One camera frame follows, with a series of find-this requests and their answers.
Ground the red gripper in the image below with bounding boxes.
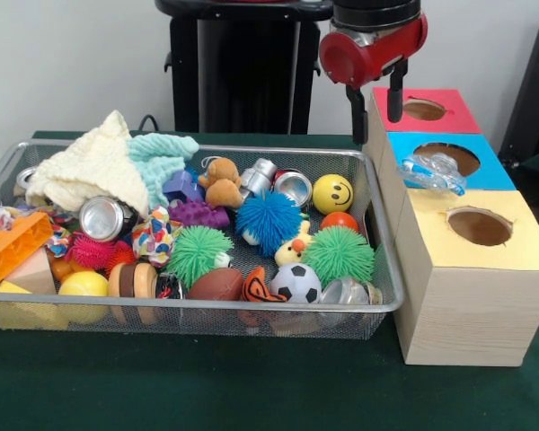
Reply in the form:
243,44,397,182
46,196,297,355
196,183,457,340
319,13,429,145

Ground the twisted clear plastic bottle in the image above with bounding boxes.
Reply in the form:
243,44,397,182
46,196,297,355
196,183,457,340
398,153,468,197

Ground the cream knitted cloth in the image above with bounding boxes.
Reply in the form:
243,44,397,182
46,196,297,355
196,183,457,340
25,110,154,216

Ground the wooden box with three holes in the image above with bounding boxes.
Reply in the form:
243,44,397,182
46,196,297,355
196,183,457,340
363,86,539,367

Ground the clear mesh bin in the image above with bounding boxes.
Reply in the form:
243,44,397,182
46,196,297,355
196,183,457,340
0,137,405,340

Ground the yellow smiley ball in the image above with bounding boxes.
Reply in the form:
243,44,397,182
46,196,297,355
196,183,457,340
312,173,354,216

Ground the red-rimmed silver can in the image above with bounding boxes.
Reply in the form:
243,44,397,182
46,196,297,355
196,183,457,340
274,169,314,207

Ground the small red ball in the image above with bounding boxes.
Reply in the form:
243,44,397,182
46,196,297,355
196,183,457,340
321,211,360,233

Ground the green spiky ball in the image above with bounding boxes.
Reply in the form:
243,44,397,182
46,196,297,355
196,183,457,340
303,224,376,286

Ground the large blue spiky ball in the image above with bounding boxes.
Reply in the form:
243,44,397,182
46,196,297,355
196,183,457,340
235,190,304,259

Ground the small soccer ball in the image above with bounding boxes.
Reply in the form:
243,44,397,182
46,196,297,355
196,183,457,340
271,262,323,304

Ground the mint green cloth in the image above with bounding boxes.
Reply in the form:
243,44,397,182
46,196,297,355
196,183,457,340
128,133,200,212

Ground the green furry googly-eyed toy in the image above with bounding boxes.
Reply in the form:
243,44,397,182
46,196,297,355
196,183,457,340
166,224,235,290

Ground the brown toy football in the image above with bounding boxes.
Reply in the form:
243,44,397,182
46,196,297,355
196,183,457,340
187,268,245,302

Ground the colourful patterned cloth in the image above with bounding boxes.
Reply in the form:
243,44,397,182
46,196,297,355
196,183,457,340
132,207,184,268

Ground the shiny silver can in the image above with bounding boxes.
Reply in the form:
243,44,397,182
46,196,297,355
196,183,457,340
79,196,137,243

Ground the pink spiky ball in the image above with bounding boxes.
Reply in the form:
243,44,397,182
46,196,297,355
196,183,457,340
70,233,118,271

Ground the yellow tennis ball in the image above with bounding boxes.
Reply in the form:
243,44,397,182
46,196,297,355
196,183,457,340
59,271,111,324

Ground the crushed silver can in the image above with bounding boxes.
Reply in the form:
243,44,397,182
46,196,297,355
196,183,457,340
15,166,39,195

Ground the orange toy brick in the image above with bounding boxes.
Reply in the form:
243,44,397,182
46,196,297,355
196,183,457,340
0,212,55,293

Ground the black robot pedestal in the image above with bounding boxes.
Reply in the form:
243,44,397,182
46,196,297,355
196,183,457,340
155,0,344,136

